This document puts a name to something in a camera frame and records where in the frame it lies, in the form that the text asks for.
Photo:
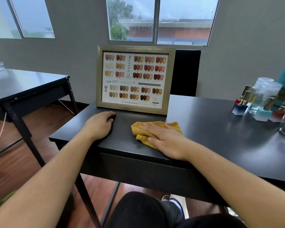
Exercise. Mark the person's left forearm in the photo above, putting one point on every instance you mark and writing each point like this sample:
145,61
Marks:
45,185

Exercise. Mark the blue gradient nail polish bottle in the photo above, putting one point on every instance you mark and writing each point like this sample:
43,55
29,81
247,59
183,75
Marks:
239,109

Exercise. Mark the brown nail polish bottle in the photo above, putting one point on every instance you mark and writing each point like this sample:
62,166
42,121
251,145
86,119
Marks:
279,113

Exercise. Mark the person's right hand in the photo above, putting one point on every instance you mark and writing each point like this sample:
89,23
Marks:
173,142

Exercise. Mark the white and blue slipper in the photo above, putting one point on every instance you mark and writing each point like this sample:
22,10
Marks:
177,204

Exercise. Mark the person's right forearm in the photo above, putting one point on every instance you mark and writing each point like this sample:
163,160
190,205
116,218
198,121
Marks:
239,187

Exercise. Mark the person's black shorts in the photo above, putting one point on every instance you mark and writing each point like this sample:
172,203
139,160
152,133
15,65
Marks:
144,211

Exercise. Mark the person's right thumb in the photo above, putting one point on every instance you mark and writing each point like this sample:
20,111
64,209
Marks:
156,142

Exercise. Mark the person's left fingers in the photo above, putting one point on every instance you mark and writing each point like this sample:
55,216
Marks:
108,115

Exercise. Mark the yellow cleaning cloth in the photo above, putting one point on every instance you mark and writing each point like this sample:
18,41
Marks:
142,134

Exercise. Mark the teal nail polish bottle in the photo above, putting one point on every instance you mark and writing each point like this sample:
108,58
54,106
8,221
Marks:
262,115

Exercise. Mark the framed nail colour chart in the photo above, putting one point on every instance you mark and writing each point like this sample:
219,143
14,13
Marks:
135,78

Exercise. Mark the black work desk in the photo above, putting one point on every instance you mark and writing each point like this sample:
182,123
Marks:
204,125

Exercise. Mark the green cloth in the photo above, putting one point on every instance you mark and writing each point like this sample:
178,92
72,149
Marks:
2,201

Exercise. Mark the red nail polish bottle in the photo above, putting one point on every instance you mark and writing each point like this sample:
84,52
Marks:
238,102

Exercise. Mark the sliding glass window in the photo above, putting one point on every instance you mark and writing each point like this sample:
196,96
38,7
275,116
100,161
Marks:
30,16
161,18

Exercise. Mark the black side table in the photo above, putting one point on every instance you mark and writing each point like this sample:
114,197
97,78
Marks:
21,85

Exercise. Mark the clear plastic jar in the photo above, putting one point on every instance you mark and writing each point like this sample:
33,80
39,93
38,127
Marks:
263,92

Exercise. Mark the black chair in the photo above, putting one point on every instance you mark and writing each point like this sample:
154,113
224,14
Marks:
185,73

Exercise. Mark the person's left hand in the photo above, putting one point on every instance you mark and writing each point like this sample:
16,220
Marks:
98,125

